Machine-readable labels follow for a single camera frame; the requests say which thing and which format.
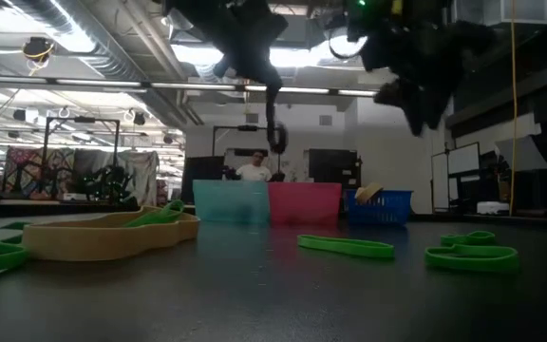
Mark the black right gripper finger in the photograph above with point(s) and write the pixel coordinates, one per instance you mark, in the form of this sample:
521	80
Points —
423	109
387	94

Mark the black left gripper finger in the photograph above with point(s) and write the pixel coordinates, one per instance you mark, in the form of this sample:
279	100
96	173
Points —
269	66

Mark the black rubber band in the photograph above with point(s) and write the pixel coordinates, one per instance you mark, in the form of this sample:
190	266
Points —
273	109

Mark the black background robot arm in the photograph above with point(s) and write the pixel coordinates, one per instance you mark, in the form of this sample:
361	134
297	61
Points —
107	183
26	173

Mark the grey metal box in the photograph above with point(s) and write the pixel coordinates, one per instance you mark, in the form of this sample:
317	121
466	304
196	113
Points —
299	33

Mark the long tube light fixture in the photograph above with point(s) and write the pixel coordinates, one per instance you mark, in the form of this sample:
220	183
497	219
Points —
311	90
98	83

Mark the white board on stand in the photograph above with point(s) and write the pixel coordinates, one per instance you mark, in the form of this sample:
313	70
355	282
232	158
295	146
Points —
463	159

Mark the black square panel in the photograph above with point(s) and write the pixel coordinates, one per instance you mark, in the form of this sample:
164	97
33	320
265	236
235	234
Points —
335	166

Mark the black equipment rack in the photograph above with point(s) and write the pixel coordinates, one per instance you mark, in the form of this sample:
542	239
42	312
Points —
468	190

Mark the blue plastic basket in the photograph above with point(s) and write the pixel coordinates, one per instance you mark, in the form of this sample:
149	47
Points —
392	206

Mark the grey angled panel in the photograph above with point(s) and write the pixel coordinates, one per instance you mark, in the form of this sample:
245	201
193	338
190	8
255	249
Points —
520	154

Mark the white box-shaped unit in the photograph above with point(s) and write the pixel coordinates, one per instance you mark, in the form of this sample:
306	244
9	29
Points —
525	12

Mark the person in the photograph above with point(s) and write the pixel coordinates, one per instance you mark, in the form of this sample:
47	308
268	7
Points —
253	173

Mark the white box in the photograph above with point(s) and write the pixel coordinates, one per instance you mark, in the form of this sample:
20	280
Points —
492	208

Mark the black monitor panel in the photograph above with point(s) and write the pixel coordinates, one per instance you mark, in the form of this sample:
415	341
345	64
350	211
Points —
202	168

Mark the black spotlight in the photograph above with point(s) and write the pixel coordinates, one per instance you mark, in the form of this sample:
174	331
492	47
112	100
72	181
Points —
19	115
168	139
139	119

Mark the red plastic basket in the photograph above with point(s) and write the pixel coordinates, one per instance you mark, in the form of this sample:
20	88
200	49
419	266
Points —
304	199

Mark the teal plastic basket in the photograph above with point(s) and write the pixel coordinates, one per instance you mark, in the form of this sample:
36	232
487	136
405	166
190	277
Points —
231	199

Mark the grey hanging cloth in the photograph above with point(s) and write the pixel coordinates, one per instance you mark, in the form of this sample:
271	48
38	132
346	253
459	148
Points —
138	173

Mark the colourful patterned quilt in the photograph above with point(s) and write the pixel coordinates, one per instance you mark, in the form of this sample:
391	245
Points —
62	159

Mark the black table mat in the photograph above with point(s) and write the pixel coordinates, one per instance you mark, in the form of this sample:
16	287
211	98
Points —
273	309

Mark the grey wall vent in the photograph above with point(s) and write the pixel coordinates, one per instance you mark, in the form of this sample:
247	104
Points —
252	118
326	119

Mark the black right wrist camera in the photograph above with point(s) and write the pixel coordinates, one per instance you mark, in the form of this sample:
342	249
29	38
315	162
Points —
364	12

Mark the silver ventilation duct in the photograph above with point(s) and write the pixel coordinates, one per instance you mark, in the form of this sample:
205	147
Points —
88	38

